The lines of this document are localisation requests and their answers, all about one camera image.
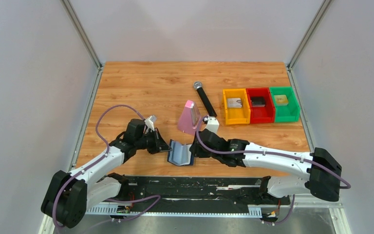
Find yellow plastic bin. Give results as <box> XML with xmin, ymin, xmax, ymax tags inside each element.
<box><xmin>223</xmin><ymin>88</ymin><xmax>251</xmax><ymax>125</ymax></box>

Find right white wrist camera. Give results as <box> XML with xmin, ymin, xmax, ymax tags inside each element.
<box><xmin>204</xmin><ymin>117</ymin><xmax>220</xmax><ymax>134</ymax></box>

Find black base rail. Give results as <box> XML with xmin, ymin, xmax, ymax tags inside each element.
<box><xmin>90</xmin><ymin>175</ymin><xmax>291</xmax><ymax>215</ymax></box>

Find black cards in red bin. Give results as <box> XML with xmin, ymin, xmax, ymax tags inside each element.
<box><xmin>250</xmin><ymin>97</ymin><xmax>266</xmax><ymax>108</ymax></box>

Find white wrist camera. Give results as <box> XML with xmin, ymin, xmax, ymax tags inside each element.
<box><xmin>204</xmin><ymin>117</ymin><xmax>220</xmax><ymax>134</ymax></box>
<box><xmin>144</xmin><ymin>115</ymin><xmax>157</xmax><ymax>132</ymax></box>

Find pink metronome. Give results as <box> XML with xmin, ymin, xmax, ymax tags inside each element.
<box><xmin>177</xmin><ymin>100</ymin><xmax>201</xmax><ymax>136</ymax></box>

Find white cards in yellow bin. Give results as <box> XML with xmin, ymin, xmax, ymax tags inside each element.
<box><xmin>226</xmin><ymin>97</ymin><xmax>243</xmax><ymax>109</ymax></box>

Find green plastic bin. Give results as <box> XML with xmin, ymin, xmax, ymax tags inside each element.
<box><xmin>269</xmin><ymin>86</ymin><xmax>300</xmax><ymax>123</ymax></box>

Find gold cards in green bin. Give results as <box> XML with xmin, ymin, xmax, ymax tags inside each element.
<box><xmin>273</xmin><ymin>95</ymin><xmax>289</xmax><ymax>106</ymax></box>

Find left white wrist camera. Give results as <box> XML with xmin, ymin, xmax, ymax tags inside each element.
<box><xmin>144</xmin><ymin>115</ymin><xmax>157</xmax><ymax>132</ymax></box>

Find blue leather card holder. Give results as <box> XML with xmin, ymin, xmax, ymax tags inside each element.
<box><xmin>167</xmin><ymin>139</ymin><xmax>194</xmax><ymax>166</ymax></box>

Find black microphone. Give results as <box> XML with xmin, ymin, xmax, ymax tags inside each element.
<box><xmin>193</xmin><ymin>81</ymin><xmax>217</xmax><ymax>117</ymax></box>

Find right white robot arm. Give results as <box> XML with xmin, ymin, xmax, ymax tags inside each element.
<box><xmin>189</xmin><ymin>129</ymin><xmax>351</xmax><ymax>204</ymax></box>

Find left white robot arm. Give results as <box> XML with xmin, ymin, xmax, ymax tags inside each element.
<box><xmin>40</xmin><ymin>116</ymin><xmax>171</xmax><ymax>228</ymax></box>

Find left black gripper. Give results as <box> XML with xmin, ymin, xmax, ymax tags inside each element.
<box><xmin>135</xmin><ymin>128</ymin><xmax>172</xmax><ymax>155</ymax></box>

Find red plastic bin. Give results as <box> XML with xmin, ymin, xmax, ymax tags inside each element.
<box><xmin>246</xmin><ymin>87</ymin><xmax>276</xmax><ymax>124</ymax></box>

